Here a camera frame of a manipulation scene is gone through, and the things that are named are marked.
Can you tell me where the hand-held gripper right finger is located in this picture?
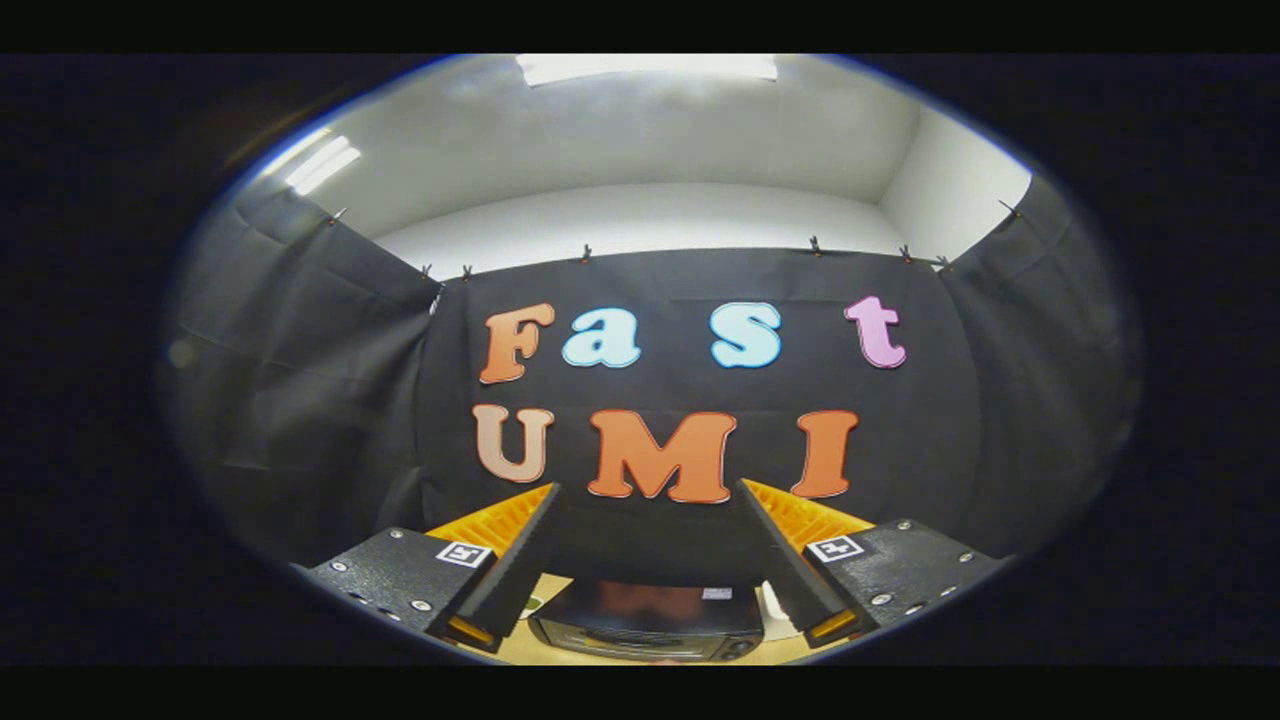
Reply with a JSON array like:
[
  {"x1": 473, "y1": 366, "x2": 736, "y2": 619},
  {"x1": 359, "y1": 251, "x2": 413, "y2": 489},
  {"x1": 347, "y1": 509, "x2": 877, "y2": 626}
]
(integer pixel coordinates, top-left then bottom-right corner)
[{"x1": 735, "y1": 478, "x2": 1011, "y2": 649}]

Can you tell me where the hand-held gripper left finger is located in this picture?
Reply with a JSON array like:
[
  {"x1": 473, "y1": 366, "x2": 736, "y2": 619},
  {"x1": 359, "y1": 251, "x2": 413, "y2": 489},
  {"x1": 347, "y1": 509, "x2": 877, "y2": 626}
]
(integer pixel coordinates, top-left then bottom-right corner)
[{"x1": 295, "y1": 483, "x2": 567, "y2": 656}]

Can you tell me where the black toaster oven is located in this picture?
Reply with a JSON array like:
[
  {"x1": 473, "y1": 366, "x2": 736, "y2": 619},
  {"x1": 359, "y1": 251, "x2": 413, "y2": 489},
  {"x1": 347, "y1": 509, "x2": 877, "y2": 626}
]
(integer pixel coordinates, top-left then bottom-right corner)
[{"x1": 527, "y1": 578, "x2": 766, "y2": 663}]

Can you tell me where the white rectangular box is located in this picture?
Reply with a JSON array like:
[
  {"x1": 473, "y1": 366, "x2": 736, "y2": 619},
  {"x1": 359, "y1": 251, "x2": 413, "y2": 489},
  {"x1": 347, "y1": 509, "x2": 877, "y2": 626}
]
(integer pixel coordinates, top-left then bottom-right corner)
[{"x1": 760, "y1": 582, "x2": 801, "y2": 641}]

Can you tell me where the black backdrop cloth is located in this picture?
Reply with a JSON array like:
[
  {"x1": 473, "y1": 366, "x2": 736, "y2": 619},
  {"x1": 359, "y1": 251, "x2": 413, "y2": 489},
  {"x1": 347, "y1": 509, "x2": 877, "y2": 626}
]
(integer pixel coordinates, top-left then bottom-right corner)
[{"x1": 160, "y1": 175, "x2": 1141, "y2": 586}]

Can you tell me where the row of black cloth clips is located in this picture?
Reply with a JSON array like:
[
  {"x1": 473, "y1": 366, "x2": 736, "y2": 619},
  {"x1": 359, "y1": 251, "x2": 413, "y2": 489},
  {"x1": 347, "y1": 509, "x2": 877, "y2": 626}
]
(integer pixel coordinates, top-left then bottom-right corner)
[{"x1": 328, "y1": 200, "x2": 1021, "y2": 281}]

